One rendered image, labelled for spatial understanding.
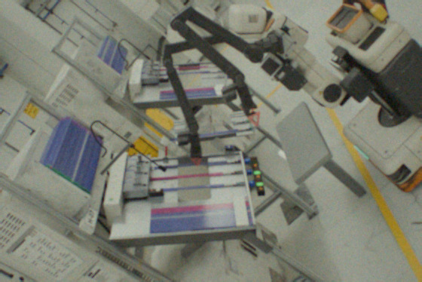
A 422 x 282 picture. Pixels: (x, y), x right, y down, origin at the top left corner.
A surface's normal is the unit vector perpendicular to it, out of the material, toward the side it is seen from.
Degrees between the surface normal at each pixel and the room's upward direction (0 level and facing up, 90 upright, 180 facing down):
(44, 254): 90
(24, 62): 90
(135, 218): 44
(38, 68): 90
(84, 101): 90
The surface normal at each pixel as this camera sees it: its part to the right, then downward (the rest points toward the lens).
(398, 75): 0.17, 0.39
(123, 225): -0.06, -0.85
